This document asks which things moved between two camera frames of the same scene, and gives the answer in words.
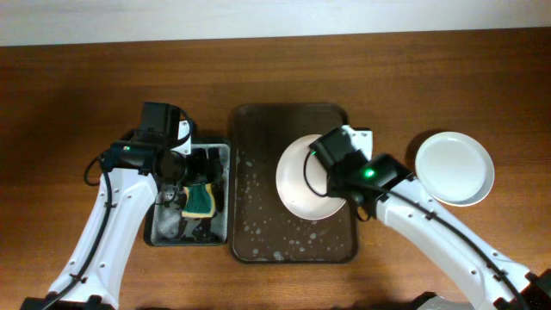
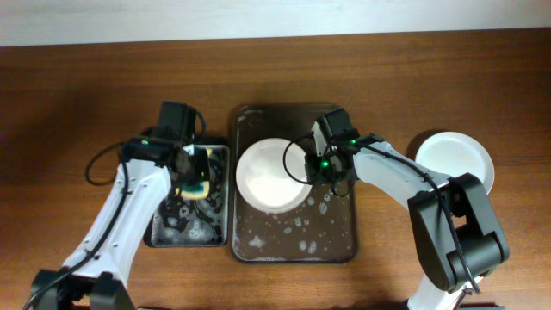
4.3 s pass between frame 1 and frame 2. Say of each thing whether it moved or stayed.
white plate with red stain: moved
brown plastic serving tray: stayed
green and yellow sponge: moved
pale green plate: stayed
